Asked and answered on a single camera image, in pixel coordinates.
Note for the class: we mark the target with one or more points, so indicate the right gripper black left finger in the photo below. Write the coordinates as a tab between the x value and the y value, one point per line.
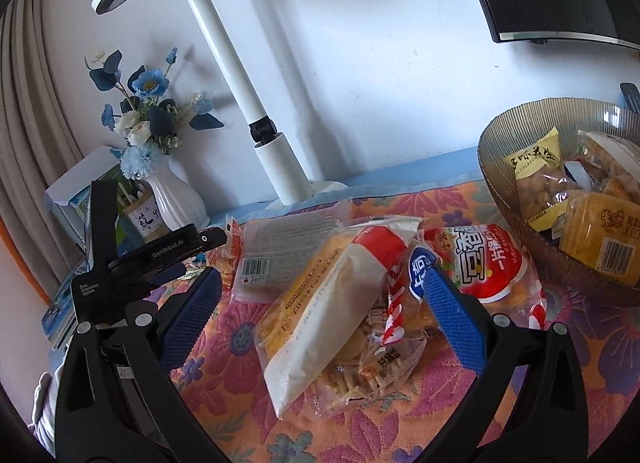
117	402

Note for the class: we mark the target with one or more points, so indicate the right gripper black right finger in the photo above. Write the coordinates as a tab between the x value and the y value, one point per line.
549	419

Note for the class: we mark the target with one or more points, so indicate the yellow bread slice pack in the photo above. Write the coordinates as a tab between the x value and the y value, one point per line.
602	232

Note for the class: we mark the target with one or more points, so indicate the beige paper snack bag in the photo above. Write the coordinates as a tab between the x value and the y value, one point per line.
309	323

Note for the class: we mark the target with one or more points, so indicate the yellow peanut snack bag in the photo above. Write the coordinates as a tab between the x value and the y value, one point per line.
543	186

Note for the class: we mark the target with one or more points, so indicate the orange pastry snack pack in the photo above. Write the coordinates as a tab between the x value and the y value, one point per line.
611	162

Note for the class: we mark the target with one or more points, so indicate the stack of books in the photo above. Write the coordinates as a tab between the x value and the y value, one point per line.
59	322

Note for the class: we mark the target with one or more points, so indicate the brown pen holder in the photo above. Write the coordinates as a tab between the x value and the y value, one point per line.
140	215

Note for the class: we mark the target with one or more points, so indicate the colourful floral table mat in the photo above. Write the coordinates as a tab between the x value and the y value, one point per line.
222	385

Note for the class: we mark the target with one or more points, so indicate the white ribbed vase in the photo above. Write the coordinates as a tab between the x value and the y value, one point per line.
179	204

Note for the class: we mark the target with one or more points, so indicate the small orange pork-floss cake pack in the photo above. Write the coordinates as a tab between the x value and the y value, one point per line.
225	258

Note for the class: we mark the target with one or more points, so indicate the ribbed glass bowl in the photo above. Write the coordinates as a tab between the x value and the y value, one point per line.
522	126

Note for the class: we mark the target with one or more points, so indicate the red white rice cracker bag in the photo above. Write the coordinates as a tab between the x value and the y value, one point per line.
484	261

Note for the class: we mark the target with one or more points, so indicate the beige curtain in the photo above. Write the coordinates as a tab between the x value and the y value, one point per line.
37	148

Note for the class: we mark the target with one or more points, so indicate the clear bag of crackers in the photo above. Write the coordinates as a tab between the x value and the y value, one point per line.
368	367

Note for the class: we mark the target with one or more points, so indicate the cartoon biscuit stick pack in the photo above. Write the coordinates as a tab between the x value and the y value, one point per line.
275	251

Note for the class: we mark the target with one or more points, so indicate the blue artificial flowers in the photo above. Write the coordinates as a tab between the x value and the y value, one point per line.
147	119

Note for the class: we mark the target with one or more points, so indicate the white desk lamp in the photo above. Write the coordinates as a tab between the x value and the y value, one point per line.
278	159

